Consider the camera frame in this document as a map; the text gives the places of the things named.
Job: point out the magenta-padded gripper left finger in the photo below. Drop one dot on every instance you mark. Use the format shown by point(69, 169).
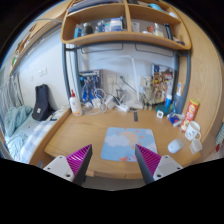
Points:
point(75, 161)

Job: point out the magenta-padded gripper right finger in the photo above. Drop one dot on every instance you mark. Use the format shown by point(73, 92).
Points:
point(151, 160)

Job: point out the white grey computer mouse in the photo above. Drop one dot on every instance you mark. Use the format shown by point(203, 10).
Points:
point(175, 146)

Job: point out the light blue sun-print mouse pad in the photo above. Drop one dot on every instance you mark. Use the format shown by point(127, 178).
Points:
point(123, 141)

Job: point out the translucent white plastic container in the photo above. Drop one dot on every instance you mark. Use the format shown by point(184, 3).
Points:
point(196, 146)

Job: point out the small white cube clock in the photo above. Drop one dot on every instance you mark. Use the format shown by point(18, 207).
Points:
point(160, 114)

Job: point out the blue tissue packet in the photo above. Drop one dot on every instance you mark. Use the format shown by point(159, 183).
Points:
point(175, 119)

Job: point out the white mug with drawn face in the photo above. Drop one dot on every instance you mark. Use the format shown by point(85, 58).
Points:
point(192, 130)

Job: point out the teal round dish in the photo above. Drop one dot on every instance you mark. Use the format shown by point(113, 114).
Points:
point(164, 109)

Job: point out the white red-capped lotion bottle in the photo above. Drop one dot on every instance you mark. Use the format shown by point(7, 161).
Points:
point(75, 106)

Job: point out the white desk lamp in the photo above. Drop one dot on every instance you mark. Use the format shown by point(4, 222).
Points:
point(136, 105)

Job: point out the red chip can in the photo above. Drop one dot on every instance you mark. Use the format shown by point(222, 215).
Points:
point(190, 113)

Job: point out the bed with teal blanket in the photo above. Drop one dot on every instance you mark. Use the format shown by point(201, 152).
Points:
point(20, 130)

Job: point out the blue spray bottle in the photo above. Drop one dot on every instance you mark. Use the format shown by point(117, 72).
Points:
point(178, 101)

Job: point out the tan robot model figure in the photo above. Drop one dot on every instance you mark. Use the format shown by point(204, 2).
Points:
point(149, 95)

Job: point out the white power adapter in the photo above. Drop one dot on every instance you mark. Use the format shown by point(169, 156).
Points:
point(110, 103)

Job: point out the blue robot-print box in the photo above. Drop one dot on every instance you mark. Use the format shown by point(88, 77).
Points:
point(90, 85)

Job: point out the colourful printed poster box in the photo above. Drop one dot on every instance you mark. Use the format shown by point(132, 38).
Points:
point(165, 81)

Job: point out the wooden desk shelf unit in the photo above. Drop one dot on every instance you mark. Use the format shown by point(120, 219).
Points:
point(126, 36)

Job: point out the wooden wall shelf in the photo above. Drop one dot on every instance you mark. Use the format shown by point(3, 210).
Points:
point(36, 36)

